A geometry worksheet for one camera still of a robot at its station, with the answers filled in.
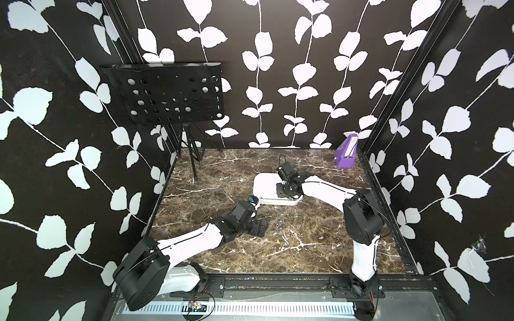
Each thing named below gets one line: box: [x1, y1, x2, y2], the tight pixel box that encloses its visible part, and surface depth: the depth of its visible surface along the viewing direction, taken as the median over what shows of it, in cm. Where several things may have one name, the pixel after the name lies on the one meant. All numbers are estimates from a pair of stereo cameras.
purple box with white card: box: [334, 133, 359, 168], surface depth 110 cm
